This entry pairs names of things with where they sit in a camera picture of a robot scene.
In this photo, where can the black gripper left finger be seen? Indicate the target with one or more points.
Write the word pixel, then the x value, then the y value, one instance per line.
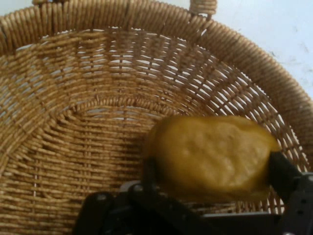
pixel 149 195

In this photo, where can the yellow plastic toy fruit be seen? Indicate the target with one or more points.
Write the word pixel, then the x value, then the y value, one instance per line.
pixel 210 159

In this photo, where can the woven wicker basket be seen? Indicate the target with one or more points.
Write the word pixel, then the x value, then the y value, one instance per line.
pixel 73 122

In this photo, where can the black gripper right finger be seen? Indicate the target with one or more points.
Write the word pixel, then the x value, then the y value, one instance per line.
pixel 300 195

